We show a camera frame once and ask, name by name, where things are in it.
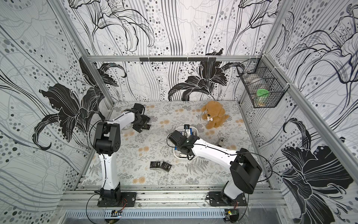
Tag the green lidded cup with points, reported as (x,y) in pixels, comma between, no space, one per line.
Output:
(262,96)

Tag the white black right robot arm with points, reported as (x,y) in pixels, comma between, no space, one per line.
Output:
(243,167)

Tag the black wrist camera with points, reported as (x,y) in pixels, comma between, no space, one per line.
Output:
(139,108)
(177,138)

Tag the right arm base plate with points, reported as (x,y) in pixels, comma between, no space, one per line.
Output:
(217,199)

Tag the white slotted cable duct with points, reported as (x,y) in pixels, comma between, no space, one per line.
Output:
(146,213)

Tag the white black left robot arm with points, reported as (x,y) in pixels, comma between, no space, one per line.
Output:
(107,141)

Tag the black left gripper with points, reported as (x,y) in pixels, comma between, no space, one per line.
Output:
(146,119)

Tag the black wire wall basket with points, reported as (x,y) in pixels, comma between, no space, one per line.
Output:
(260,73)

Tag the brown plush dog toy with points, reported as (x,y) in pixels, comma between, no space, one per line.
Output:
(214,114)

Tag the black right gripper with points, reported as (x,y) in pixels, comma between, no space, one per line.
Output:
(184,133)

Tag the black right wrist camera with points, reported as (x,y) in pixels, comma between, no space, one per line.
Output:
(177,138)

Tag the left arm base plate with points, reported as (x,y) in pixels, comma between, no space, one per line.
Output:
(126,200)

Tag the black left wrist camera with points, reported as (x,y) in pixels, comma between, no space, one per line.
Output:
(139,108)

